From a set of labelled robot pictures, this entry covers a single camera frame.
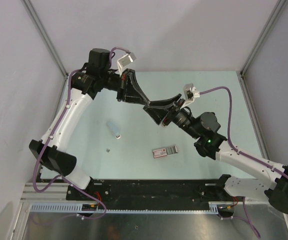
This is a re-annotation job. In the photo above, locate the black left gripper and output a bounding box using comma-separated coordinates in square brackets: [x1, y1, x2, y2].
[100, 68, 149, 106]

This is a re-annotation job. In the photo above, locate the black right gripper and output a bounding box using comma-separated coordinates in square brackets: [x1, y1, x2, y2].
[143, 93, 202, 140]

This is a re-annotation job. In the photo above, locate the red white staple box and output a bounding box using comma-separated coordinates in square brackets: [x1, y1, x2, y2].
[152, 145, 179, 159]

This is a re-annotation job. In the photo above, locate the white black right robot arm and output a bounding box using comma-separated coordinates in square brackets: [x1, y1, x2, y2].
[143, 94, 288, 214]

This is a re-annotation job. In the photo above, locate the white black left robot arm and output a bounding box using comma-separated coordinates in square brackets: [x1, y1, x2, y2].
[29, 47, 150, 200]

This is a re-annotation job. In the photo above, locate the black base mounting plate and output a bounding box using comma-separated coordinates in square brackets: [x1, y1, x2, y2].
[66, 179, 242, 211]

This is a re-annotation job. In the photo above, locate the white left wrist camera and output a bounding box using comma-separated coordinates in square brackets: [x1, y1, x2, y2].
[116, 52, 137, 77]

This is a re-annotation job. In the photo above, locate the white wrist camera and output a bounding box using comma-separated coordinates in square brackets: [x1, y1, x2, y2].
[116, 52, 137, 77]
[183, 83, 200, 106]

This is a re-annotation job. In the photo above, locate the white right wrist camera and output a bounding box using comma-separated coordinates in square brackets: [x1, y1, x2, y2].
[183, 83, 200, 106]

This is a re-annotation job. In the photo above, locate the white slotted cable duct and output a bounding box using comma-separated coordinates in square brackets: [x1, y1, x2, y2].
[30, 202, 219, 215]

